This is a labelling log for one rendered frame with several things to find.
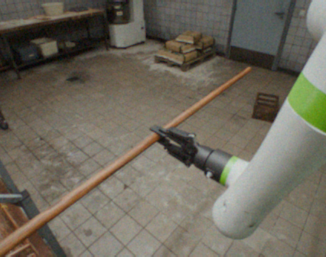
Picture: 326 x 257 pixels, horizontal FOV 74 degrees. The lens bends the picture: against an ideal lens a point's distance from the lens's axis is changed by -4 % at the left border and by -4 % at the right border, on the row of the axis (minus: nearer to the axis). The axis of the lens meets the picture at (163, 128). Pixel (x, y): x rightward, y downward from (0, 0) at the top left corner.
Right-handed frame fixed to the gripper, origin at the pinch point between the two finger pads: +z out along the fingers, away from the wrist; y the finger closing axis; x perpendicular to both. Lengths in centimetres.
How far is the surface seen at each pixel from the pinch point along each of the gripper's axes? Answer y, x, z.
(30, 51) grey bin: 79, 116, 426
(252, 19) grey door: 32, 419, 121
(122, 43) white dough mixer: 105, 314, 386
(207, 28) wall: 66, 424, 222
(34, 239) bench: 61, -47, 45
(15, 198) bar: 23, -44, 36
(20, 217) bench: 61, -47, 63
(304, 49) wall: 68, 420, 17
